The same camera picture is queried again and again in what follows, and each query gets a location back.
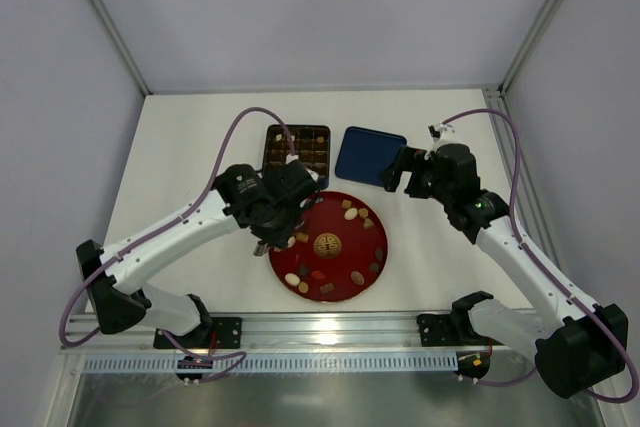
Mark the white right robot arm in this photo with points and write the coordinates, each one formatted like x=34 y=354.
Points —
x=573 y=342

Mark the blue chocolate tin box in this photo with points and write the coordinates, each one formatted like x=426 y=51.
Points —
x=312 y=145

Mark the metal serving tongs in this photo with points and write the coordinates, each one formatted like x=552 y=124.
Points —
x=261 y=249

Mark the caramel round chocolate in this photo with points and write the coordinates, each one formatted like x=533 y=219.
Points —
x=303 y=287

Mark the white swirl oval chocolate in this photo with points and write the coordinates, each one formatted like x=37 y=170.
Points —
x=351 y=214

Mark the left aluminium frame post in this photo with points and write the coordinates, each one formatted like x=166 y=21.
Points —
x=119 y=44

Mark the right aluminium frame post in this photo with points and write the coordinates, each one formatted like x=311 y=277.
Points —
x=536 y=31

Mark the red round lacquer tray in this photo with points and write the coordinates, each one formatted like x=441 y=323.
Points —
x=336 y=247

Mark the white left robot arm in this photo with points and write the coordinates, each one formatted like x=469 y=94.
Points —
x=116 y=276

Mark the aluminium mounting rail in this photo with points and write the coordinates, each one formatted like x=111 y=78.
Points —
x=324 y=330

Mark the blue tin lid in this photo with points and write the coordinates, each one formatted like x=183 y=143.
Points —
x=365 y=153

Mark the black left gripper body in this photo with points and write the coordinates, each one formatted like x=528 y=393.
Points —
x=273 y=240

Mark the slotted cable duct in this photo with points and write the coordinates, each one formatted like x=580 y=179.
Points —
x=274 y=363

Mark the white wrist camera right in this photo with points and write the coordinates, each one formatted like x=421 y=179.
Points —
x=442 y=134

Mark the brown square chocolate front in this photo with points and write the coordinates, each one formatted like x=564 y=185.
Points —
x=324 y=289

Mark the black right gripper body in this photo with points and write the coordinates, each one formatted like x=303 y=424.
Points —
x=413 y=172

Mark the caramel oval chocolate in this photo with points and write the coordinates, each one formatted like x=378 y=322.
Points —
x=357 y=278

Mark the caramel barrel chocolate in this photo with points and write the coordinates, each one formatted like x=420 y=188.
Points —
x=301 y=237

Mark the aluminium frame post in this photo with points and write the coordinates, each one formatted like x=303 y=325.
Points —
x=536 y=31
x=119 y=44

